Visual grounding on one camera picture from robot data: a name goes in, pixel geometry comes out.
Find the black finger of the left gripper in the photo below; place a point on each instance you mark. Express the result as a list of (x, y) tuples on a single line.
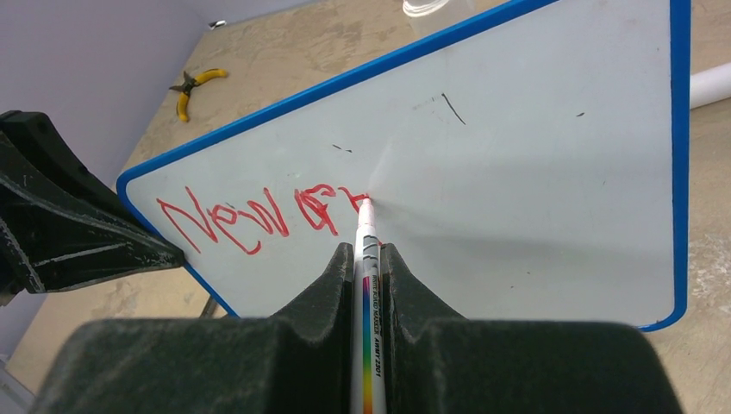
[(62, 228)]

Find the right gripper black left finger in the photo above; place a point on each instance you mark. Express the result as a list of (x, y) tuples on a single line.
[(297, 360)]

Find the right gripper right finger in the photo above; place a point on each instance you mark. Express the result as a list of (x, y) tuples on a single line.
[(441, 362)]

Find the white red marker pen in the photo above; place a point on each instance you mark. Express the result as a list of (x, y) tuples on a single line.
[(367, 392)]

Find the blue framed whiteboard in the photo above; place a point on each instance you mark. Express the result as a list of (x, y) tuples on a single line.
[(531, 162)]

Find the white PVC pipe frame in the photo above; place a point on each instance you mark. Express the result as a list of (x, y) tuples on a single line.
[(710, 39)]

